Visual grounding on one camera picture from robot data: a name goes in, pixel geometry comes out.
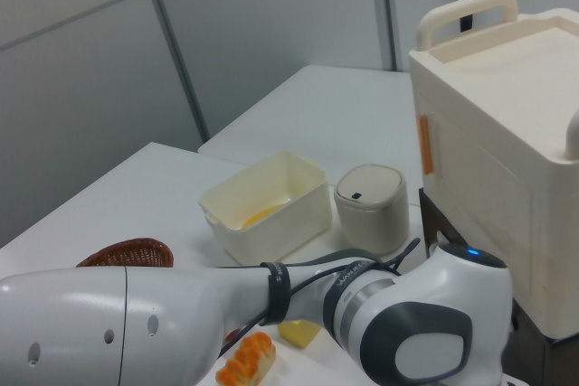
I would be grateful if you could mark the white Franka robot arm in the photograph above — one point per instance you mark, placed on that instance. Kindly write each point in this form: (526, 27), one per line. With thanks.
(68, 313)

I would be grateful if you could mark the yellow cube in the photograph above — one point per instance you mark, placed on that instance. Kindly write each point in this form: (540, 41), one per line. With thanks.
(298, 332)

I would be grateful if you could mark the yellow banana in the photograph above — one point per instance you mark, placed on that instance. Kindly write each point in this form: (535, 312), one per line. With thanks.
(259, 217)

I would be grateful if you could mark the cream plastic open box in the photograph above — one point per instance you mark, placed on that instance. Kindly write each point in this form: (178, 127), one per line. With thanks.
(271, 234)

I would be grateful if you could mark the small cream lidded bin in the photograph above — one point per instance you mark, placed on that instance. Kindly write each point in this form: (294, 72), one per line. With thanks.
(373, 219)

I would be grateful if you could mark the clear label holder orange card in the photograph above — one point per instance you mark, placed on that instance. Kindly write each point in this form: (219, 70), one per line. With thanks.
(425, 144)

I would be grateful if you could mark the dark brown stand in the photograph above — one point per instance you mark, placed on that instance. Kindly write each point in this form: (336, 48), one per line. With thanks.
(433, 223)

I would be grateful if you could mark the red apple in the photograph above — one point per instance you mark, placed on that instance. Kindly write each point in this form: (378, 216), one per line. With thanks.
(231, 336)

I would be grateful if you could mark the brown wicker basket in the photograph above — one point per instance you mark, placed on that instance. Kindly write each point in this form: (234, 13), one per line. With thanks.
(131, 252)

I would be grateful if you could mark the orange glazed bread loaf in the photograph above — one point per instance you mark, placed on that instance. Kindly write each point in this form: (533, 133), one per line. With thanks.
(249, 361)

